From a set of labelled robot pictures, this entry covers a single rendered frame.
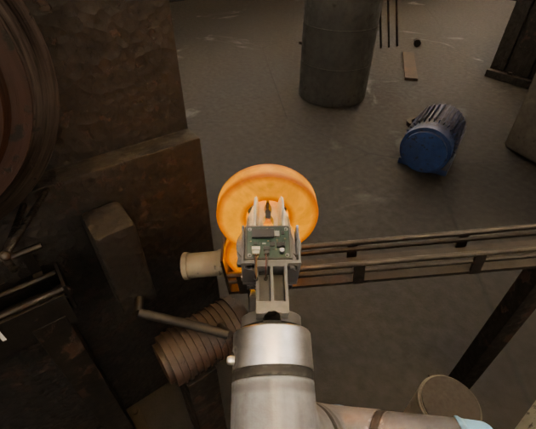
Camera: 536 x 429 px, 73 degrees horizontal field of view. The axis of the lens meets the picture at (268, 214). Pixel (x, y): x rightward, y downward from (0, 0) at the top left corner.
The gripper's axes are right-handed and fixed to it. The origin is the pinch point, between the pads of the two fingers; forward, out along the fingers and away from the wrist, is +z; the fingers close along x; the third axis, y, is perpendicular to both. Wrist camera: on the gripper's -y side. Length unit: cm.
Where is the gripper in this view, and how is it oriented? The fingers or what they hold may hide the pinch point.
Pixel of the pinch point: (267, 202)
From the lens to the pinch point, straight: 55.5
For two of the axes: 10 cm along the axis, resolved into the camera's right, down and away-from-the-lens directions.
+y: 0.2, -5.5, -8.3
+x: -10.0, 0.1, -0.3
